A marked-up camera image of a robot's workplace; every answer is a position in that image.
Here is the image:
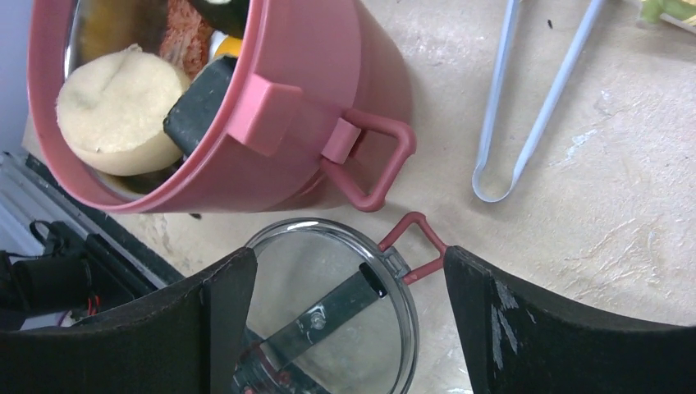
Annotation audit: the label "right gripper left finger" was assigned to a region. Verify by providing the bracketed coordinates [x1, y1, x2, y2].
[1, 247, 258, 393]

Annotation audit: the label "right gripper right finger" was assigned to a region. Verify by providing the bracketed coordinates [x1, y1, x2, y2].
[443, 246, 695, 393]

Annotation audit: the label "red steel pot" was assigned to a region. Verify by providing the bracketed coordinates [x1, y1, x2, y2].
[27, 1, 416, 213]

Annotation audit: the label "metal serving tongs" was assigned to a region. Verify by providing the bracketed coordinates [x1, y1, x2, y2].
[471, 1, 605, 204]

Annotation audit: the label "transparent grey pot lid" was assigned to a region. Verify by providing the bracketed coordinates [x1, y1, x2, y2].
[231, 212, 446, 393]

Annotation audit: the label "grey black rice cake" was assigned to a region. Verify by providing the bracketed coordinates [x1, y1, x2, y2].
[163, 55, 237, 157]

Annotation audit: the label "beige bun toy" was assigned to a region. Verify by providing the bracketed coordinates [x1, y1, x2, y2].
[56, 44, 190, 176]

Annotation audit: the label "fried egg toy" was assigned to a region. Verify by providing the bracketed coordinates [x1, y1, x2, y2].
[208, 30, 242, 61]

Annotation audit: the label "red meat slice toy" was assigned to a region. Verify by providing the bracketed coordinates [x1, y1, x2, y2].
[158, 0, 213, 79]

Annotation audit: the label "white black rice cake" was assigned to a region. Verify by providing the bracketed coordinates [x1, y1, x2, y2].
[189, 0, 250, 39]

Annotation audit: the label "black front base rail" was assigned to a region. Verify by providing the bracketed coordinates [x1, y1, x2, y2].
[0, 152, 186, 332]

